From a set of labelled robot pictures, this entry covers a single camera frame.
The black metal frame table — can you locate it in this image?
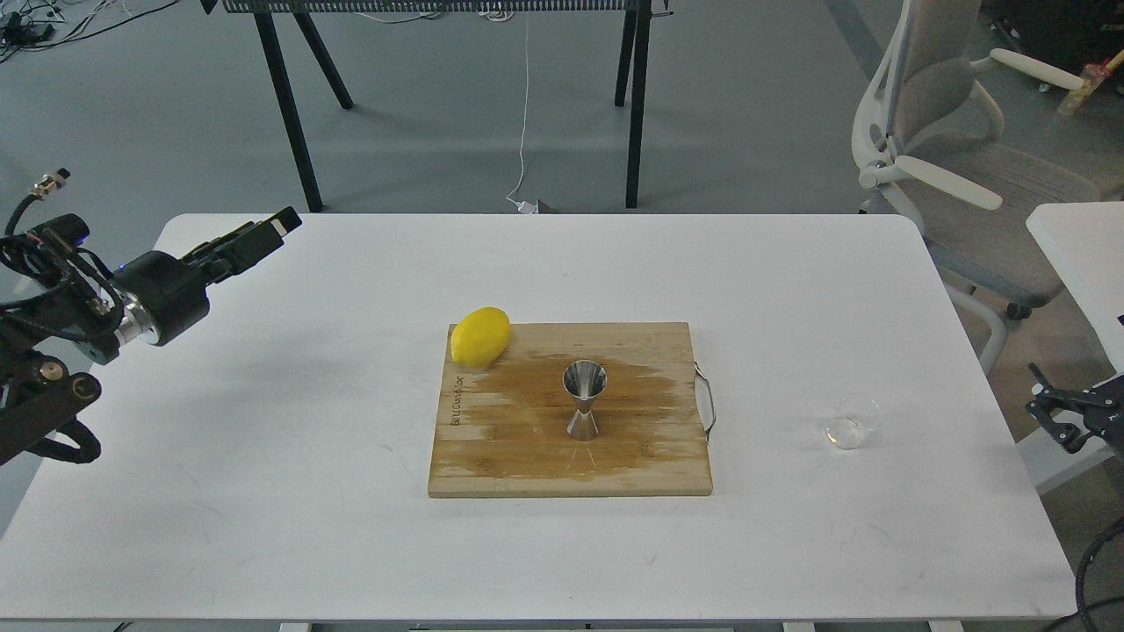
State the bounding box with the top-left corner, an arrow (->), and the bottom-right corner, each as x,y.
201,1 -> 672,213

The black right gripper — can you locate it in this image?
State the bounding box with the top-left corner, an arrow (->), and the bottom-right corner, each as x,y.
1025,363 -> 1123,455

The clear glass measuring cup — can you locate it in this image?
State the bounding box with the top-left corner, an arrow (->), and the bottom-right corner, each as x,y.
824,392 -> 883,449

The wooden cutting board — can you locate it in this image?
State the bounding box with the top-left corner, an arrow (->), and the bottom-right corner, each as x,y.
427,320 -> 713,499

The white hanging cable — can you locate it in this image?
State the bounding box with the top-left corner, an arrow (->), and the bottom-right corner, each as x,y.
505,13 -> 541,214

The yellow lemon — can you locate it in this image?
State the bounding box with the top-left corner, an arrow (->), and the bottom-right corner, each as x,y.
450,305 -> 511,369

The steel double jigger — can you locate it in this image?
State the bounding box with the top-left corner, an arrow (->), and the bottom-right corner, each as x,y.
563,359 -> 608,441

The grey office chair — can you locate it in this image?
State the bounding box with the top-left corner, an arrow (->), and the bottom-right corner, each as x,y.
851,1 -> 1102,372

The white side table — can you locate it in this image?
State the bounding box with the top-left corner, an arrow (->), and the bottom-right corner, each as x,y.
1027,201 -> 1123,373

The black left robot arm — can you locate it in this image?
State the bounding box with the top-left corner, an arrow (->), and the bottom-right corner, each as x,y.
1,169 -> 301,464

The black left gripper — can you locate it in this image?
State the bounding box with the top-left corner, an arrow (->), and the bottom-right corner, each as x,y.
112,207 -> 302,347

